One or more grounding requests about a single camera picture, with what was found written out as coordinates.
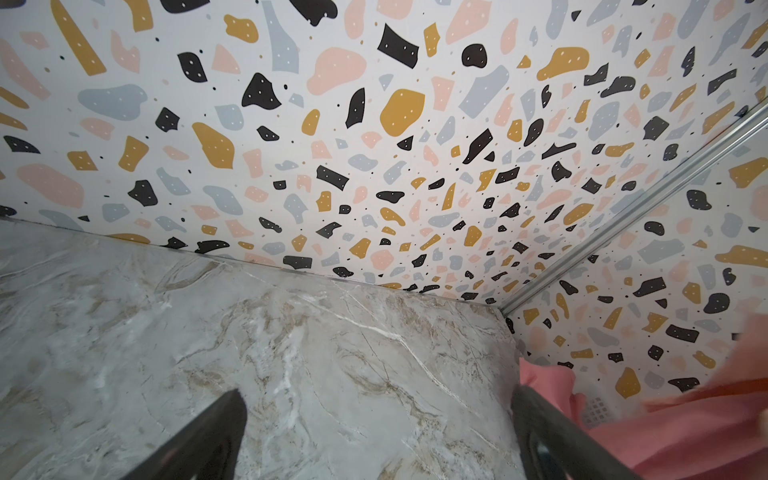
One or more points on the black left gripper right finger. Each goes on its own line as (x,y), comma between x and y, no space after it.
(554,447)

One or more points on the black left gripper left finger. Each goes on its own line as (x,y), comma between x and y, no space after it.
(206,448)

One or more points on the dark pink t-shirt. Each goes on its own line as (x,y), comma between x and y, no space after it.
(717,430)

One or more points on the right aluminium corner post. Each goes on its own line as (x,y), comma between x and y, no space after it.
(643,203)

